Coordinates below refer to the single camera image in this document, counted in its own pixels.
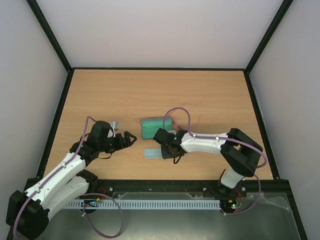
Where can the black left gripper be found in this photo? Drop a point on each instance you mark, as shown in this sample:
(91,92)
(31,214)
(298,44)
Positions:
(120,144)

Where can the grey metal front tray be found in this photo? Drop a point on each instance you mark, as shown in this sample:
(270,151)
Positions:
(264,219)

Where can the black frame post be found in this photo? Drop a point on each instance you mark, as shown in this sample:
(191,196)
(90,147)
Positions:
(281,12)
(39,15)

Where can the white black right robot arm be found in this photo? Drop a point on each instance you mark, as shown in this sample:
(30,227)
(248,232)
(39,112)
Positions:
(240,151)

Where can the light blue cleaning cloth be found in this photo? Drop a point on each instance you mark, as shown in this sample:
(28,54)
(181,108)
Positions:
(153,153)

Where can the grey-green glasses case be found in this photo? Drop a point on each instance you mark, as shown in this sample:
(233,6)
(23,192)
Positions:
(149,126)

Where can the black back frame rail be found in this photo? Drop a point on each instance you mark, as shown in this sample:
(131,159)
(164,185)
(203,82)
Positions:
(160,68)

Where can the white slotted cable duct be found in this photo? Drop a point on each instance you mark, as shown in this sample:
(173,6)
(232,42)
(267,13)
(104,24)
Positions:
(128,204)

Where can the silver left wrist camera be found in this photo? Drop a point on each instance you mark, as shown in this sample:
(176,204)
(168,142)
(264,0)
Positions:
(115,127)

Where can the black back left frame post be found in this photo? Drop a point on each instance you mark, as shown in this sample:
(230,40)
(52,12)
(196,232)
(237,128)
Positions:
(39,15)

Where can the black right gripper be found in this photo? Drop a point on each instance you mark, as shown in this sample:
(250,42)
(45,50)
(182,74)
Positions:
(166,151)

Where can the black back right frame post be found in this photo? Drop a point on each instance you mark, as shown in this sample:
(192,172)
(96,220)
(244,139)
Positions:
(281,12)

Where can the black left frame rail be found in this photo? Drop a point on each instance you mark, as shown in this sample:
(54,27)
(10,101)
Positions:
(55,123)

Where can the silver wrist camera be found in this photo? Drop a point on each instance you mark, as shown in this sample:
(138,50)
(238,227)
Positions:
(115,127)
(172,132)

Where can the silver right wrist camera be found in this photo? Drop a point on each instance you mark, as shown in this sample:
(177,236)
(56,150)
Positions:
(172,132)

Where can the pink sunglasses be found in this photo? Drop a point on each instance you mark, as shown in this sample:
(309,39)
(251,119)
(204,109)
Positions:
(180,117)

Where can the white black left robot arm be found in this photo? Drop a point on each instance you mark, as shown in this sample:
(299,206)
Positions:
(30,211)

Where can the black front frame rail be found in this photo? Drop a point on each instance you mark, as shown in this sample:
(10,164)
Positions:
(160,186)

